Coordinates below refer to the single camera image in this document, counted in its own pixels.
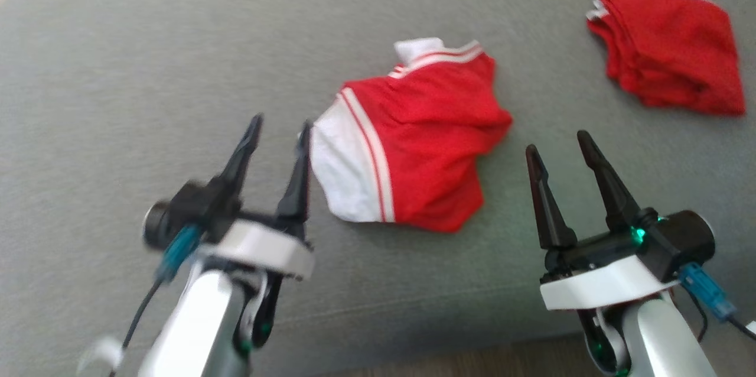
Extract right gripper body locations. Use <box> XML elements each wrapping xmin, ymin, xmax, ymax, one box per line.
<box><xmin>539</xmin><ymin>225</ymin><xmax>681</xmax><ymax>311</ymax></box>

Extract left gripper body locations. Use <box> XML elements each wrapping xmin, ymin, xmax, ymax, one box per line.
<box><xmin>200</xmin><ymin>182</ymin><xmax>315</xmax><ymax>281</ymax></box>

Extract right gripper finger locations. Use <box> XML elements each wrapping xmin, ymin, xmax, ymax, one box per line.
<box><xmin>525</xmin><ymin>144</ymin><xmax>578</xmax><ymax>250</ymax></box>
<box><xmin>577</xmin><ymin>129</ymin><xmax>642</xmax><ymax>233</ymax></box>

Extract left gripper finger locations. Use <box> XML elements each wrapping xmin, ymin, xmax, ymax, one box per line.
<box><xmin>210</xmin><ymin>114</ymin><xmax>264</xmax><ymax>200</ymax></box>
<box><xmin>275</xmin><ymin>120</ymin><xmax>314</xmax><ymax>226</ymax></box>

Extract red and white basketball jersey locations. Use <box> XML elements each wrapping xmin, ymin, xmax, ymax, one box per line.
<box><xmin>310</xmin><ymin>37</ymin><xmax>513</xmax><ymax>233</ymax></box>

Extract red shorts with white trim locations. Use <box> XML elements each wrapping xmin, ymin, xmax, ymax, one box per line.
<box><xmin>586</xmin><ymin>0</ymin><xmax>746</xmax><ymax>116</ymax></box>

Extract grey sofa seat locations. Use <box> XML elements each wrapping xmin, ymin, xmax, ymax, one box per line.
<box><xmin>0</xmin><ymin>0</ymin><xmax>756</xmax><ymax>377</ymax></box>

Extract left camera blue connector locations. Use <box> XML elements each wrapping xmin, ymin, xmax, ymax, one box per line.
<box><xmin>155</xmin><ymin>223</ymin><xmax>203</xmax><ymax>282</ymax></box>

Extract camera blue connector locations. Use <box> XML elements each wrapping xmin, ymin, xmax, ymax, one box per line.
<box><xmin>155</xmin><ymin>223</ymin><xmax>203</xmax><ymax>282</ymax></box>
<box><xmin>677</xmin><ymin>263</ymin><xmax>737</xmax><ymax>323</ymax></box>

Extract right camera blue connector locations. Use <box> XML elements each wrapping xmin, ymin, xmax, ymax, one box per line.
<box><xmin>677</xmin><ymin>263</ymin><xmax>737</xmax><ymax>323</ymax></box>

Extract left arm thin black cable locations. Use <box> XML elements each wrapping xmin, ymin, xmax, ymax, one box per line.
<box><xmin>109</xmin><ymin>278</ymin><xmax>163</xmax><ymax>375</ymax></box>

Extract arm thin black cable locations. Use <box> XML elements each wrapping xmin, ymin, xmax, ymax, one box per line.
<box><xmin>109</xmin><ymin>278</ymin><xmax>163</xmax><ymax>375</ymax></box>
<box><xmin>688</xmin><ymin>291</ymin><xmax>756</xmax><ymax>343</ymax></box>

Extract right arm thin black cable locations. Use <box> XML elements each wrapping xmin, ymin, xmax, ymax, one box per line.
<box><xmin>688</xmin><ymin>291</ymin><xmax>756</xmax><ymax>343</ymax></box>

